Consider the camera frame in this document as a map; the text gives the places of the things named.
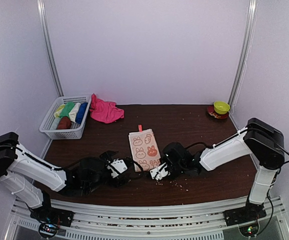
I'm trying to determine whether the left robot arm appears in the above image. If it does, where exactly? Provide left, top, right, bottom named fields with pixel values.
left=0, top=132, right=139, bottom=223

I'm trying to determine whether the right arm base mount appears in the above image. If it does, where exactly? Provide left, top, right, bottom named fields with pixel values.
left=223, top=206, right=267, bottom=227

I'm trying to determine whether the right aluminium frame post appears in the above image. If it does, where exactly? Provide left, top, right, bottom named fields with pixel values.
left=228, top=0, right=258, bottom=107

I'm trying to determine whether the white plastic basket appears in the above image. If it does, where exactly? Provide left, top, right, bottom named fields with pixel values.
left=39, top=95, right=92, bottom=140

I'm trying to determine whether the green rolled towel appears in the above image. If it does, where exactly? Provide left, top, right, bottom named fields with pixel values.
left=59, top=101, right=75, bottom=118

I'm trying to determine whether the lime green bowl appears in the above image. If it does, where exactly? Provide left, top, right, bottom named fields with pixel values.
left=213, top=101, right=231, bottom=115

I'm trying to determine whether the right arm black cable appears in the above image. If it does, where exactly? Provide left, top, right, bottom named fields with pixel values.
left=184, top=126, right=289, bottom=233

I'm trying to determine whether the orange bunny pattern towel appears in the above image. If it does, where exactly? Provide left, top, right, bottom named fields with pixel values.
left=128, top=124, right=161, bottom=172

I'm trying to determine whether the circuit board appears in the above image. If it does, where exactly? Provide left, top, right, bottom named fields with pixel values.
left=239, top=223, right=260, bottom=238
left=38, top=222, right=60, bottom=239

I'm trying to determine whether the yellow rolled towel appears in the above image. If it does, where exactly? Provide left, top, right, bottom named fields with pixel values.
left=53, top=104, right=65, bottom=118

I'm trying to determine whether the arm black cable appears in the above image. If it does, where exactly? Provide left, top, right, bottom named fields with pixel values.
left=0, top=143, right=85, bottom=172
left=184, top=126, right=289, bottom=233

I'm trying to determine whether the cream rolled towel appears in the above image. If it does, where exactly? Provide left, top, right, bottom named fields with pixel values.
left=68, top=102, right=81, bottom=123

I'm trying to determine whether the dark red rolled towel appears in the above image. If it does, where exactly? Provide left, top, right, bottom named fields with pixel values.
left=56, top=116, right=72, bottom=130

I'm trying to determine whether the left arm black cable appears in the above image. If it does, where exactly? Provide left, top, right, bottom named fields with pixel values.
left=0, top=143, right=85, bottom=172

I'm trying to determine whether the right circuit board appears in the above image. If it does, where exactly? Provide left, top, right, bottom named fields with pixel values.
left=239, top=223, right=260, bottom=238

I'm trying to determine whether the left circuit board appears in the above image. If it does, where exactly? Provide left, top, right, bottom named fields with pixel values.
left=38, top=222, right=60, bottom=239

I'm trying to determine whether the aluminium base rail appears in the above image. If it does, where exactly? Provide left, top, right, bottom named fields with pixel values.
left=2, top=197, right=289, bottom=240

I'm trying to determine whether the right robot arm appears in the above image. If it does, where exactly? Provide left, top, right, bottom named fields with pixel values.
left=149, top=118, right=285, bottom=221

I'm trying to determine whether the blue rolled towel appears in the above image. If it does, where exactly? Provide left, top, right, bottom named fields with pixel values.
left=75, top=102, right=88, bottom=125

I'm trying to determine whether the pink crumpled towel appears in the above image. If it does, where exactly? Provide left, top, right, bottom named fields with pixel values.
left=89, top=94, right=125, bottom=124

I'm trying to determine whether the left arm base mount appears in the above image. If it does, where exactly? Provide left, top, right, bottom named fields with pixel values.
left=29, top=207, right=74, bottom=227

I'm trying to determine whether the aluminium frame post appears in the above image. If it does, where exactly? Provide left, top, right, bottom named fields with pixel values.
left=36, top=0, right=64, bottom=97
left=228, top=0, right=258, bottom=107

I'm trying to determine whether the dark red plate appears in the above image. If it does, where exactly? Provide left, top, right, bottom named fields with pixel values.
left=206, top=105, right=229, bottom=120

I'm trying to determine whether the left aluminium frame post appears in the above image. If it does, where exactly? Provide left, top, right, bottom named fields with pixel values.
left=36, top=0, right=64, bottom=97

